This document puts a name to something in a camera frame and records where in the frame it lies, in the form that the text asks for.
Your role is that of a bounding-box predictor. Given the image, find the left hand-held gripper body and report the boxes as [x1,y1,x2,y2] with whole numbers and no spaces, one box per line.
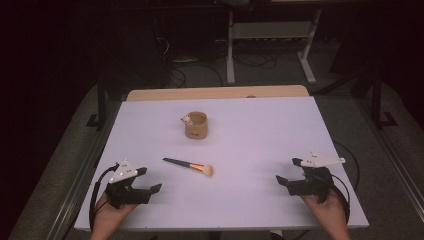
[104,158,152,210]

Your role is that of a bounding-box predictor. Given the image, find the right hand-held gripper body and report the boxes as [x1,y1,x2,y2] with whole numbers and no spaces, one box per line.
[286,151,347,204]

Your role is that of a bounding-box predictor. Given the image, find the makeup brush with black handle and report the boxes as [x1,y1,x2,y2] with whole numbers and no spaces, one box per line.
[162,157,215,177]

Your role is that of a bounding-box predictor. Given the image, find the wooden cup with animal figure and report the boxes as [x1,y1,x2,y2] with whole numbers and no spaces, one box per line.
[180,111,209,140]

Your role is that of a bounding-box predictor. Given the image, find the person's left hand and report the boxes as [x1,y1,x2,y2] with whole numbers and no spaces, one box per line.
[91,192,138,233]

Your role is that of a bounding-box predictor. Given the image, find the person's right hand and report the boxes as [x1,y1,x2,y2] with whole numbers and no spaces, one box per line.
[300,190,349,233]

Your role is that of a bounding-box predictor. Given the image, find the white board on table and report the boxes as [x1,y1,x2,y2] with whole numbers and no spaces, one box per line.
[73,96,370,232]

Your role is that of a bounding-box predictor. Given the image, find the black metal stand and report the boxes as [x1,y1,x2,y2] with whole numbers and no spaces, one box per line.
[85,74,108,132]
[370,68,400,130]

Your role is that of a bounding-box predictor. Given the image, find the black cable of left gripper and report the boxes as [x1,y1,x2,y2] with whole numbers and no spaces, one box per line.
[88,162,120,232]

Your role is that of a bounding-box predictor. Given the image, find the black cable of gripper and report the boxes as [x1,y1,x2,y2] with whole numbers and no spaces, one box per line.
[328,173,352,225]
[88,162,120,232]

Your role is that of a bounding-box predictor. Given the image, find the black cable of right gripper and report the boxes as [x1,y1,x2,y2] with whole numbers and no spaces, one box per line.
[328,173,352,225]

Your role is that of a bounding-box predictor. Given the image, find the thin black cable beside table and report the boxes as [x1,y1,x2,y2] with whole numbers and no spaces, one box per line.
[333,141,361,193]

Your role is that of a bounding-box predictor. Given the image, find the black cables on floor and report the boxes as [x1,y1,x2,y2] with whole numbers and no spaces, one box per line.
[168,49,278,88]

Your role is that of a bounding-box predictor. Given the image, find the white metal desk frame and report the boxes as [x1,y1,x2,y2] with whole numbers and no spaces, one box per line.
[225,8,323,86]

